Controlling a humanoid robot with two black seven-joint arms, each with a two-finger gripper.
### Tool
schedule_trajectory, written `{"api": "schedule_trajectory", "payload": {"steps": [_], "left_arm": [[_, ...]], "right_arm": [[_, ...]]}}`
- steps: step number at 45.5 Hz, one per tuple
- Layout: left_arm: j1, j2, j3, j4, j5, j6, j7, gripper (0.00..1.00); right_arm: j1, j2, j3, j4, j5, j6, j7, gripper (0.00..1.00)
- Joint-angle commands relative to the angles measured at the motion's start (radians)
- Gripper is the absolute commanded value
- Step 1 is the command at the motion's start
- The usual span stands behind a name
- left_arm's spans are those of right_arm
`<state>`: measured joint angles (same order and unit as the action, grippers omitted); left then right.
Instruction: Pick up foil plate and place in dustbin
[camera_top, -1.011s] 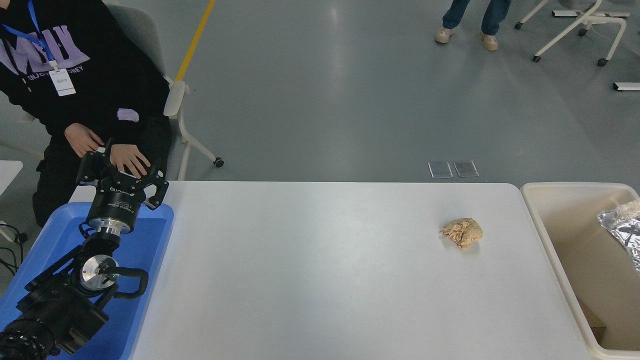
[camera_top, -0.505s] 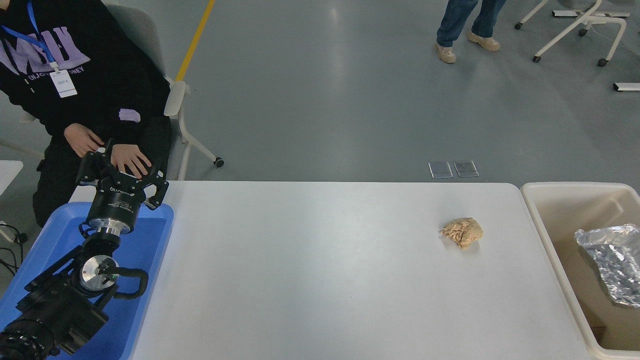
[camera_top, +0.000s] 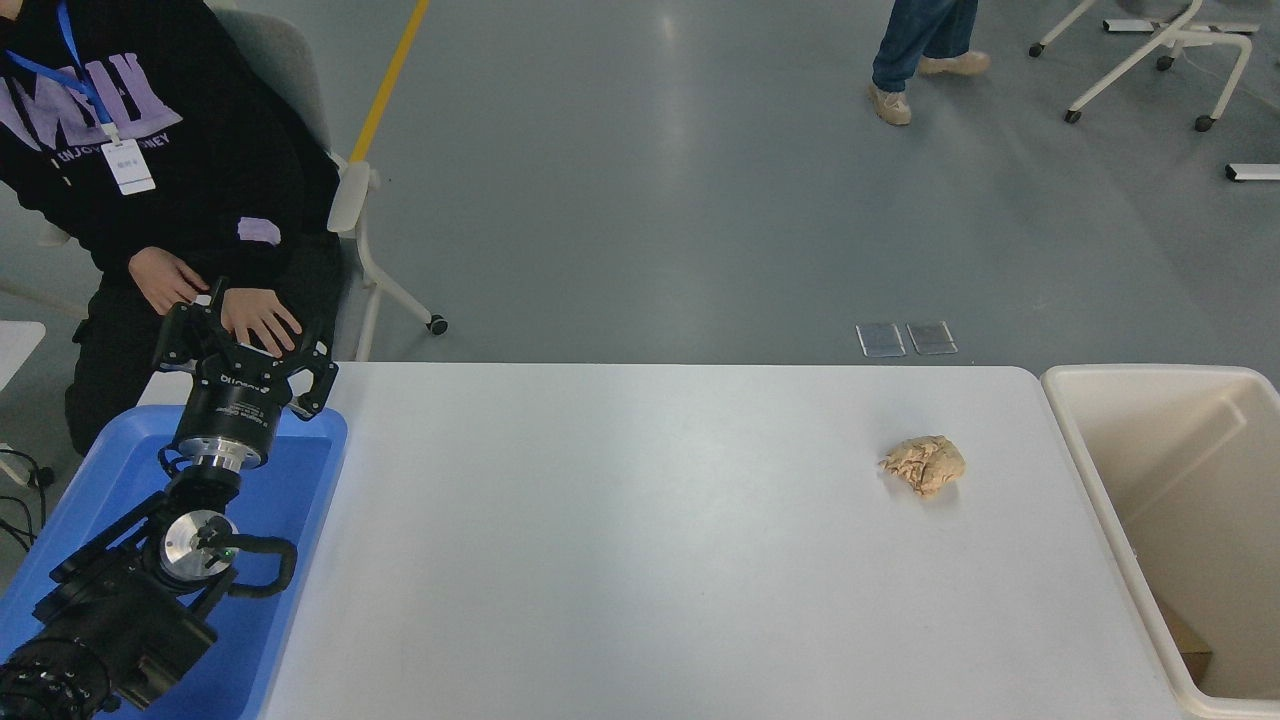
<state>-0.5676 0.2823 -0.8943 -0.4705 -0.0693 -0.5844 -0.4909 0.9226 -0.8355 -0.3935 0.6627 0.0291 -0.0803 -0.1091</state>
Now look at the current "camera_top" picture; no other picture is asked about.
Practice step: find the large pale plastic bin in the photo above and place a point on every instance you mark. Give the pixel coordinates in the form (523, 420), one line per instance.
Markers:
(1190, 460)

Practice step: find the white floor bar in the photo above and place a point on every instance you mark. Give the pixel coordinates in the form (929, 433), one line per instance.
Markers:
(1130, 25)
(1255, 173)

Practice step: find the white chair leg with caster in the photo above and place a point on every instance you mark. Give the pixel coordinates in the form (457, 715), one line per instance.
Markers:
(40, 300)

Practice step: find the person's right hand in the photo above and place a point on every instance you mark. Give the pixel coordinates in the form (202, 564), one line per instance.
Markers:
(165, 280)

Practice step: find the blue plastic tray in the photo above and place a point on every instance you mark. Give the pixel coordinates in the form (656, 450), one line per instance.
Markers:
(290, 480)

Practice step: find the small white side table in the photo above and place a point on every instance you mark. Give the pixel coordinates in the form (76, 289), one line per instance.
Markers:
(18, 350)

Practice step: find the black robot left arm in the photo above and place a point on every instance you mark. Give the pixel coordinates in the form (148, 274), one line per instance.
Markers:
(120, 600)

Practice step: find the grey white office chair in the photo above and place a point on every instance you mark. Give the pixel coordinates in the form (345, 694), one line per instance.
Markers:
(350, 200)

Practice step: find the person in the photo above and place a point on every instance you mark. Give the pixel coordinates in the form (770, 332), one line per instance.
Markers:
(220, 130)
(915, 40)

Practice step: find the white ID badge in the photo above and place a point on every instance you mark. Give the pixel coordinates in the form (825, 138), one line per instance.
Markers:
(128, 166)

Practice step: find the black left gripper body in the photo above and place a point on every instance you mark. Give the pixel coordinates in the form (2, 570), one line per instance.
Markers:
(232, 405)

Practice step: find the white chair base with casters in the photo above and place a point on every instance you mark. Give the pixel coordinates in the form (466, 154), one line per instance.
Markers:
(1150, 52)

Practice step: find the crumpled tan paper ball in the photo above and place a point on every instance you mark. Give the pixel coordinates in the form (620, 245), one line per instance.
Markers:
(925, 465)

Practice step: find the person's left hand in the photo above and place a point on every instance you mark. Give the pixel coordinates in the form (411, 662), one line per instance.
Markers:
(260, 320)

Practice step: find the clear floor plate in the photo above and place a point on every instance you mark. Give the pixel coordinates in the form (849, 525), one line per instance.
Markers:
(881, 340)
(933, 338)

